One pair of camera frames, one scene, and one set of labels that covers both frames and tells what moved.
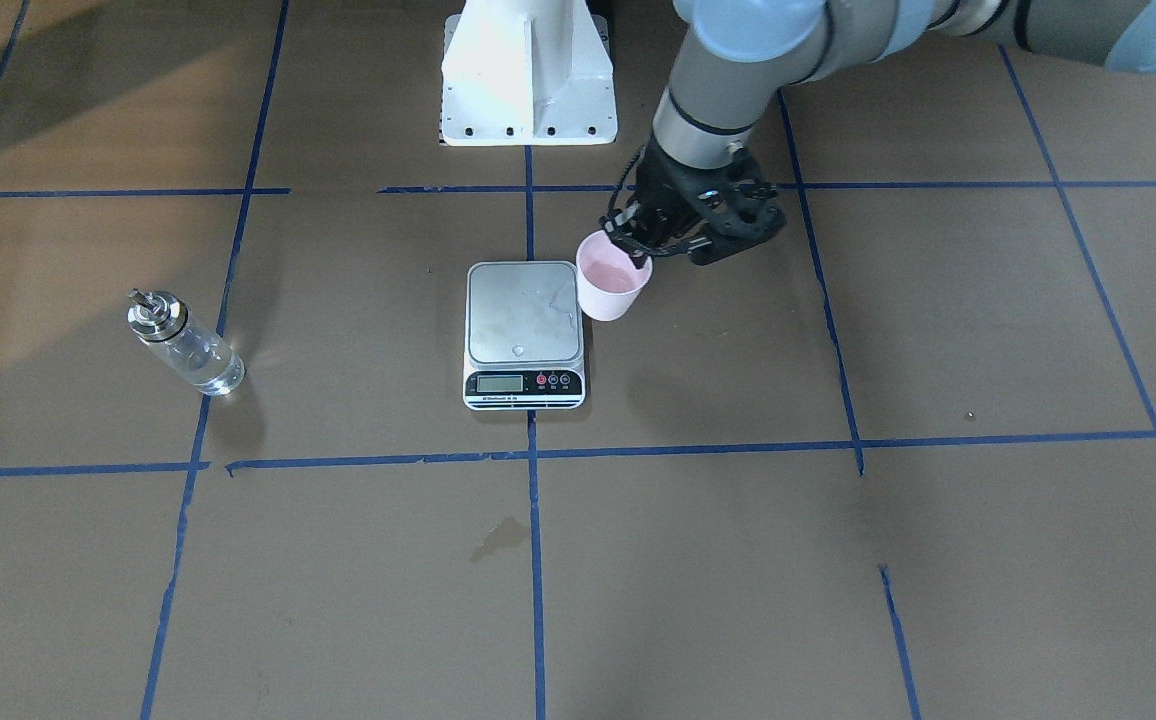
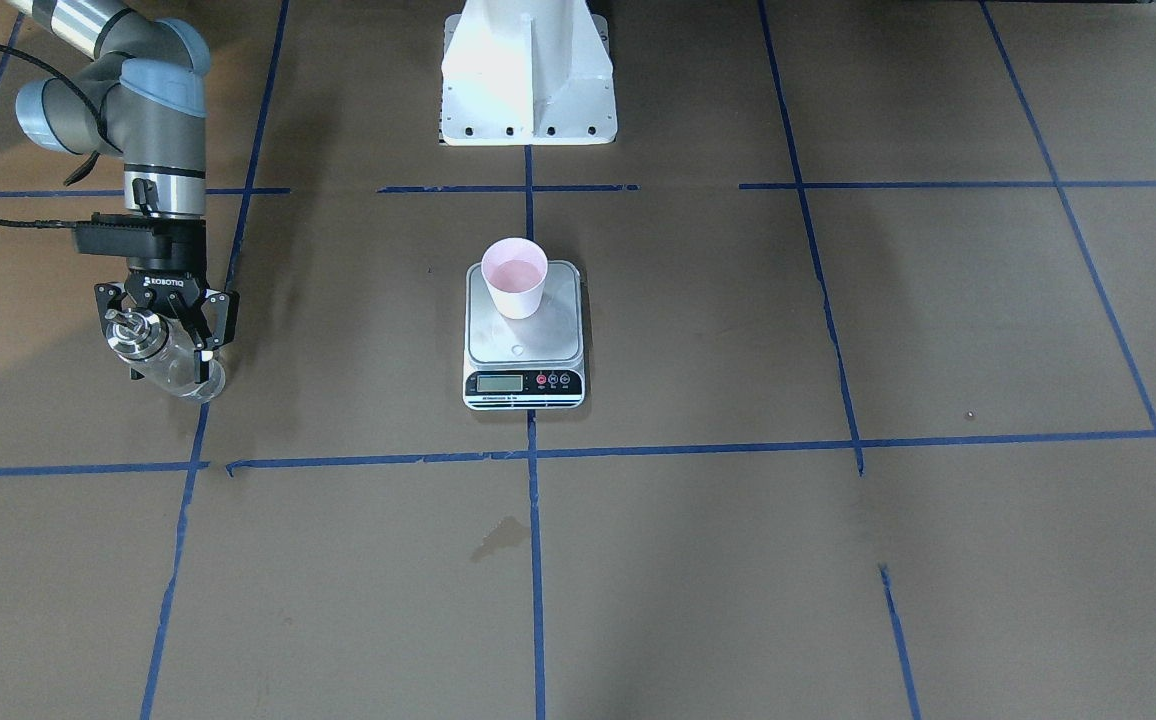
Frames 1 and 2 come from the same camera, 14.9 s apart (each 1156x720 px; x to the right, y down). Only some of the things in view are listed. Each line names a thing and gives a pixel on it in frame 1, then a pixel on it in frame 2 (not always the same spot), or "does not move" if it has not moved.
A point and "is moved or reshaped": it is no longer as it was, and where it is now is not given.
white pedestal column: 527,72 does not move
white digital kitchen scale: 523,337 does not move
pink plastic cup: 609,287 → 515,269
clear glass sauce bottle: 164,323 is moved or reshaped
